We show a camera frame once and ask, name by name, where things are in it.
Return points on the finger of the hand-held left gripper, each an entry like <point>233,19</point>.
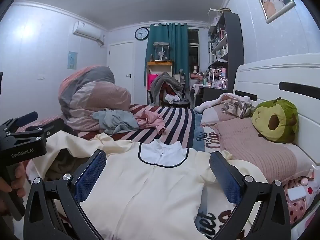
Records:
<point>25,118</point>
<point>47,127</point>

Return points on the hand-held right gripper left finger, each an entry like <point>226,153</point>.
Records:
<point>90,175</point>

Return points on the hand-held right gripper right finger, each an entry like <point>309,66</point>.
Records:
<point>225,177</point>

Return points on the cream garment with white collar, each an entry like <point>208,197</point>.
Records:
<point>150,187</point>

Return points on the person's left hand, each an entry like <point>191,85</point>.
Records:
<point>18,180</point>

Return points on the beige fleece garment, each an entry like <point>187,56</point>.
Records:
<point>60,165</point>

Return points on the large pink pillow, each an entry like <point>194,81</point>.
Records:
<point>262,152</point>

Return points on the pink and grey folded quilt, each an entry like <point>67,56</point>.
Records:
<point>87,97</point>

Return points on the grey-blue garment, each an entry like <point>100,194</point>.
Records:
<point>115,121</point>

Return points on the floral patterned cloth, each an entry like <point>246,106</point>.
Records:
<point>237,107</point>

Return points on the small white box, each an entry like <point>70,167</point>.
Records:
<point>296,193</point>

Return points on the striped printed blanket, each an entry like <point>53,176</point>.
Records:
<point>175,122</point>

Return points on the white fluffy blanket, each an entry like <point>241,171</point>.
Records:
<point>212,102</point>

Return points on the green avocado plush toy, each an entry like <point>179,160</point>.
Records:
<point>275,120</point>

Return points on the pink dotted cloth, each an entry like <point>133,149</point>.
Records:
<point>297,207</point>

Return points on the pink garment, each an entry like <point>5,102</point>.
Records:
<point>150,118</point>

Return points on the black chair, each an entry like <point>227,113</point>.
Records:
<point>181,103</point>

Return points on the dark cluttered desk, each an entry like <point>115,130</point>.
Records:
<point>212,91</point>

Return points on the white door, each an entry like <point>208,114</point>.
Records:
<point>121,70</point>

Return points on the white crumpled cloth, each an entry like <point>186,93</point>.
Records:
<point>172,97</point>

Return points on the white air conditioner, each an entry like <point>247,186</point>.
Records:
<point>87,31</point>

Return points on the white bed headboard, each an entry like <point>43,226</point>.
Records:
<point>262,80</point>

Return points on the grey clothing pile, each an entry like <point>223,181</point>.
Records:
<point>167,85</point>

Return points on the bright pink bag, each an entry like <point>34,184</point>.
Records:
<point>151,80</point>

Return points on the wig on stand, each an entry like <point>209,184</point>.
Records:
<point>195,68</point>

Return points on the yellow shelf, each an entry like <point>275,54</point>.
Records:
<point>160,67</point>

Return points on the window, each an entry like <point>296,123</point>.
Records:
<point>193,47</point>

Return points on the dark shelf unit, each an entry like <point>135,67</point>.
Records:
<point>232,42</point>

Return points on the glass display case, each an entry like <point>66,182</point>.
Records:
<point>162,51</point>

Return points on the teal curtain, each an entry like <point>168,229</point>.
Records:
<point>170,47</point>

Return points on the light blue wall poster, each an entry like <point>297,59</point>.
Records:
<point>72,60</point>

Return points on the round wall clock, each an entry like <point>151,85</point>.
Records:
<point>141,33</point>

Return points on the framed wall photo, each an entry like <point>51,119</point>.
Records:
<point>276,1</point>

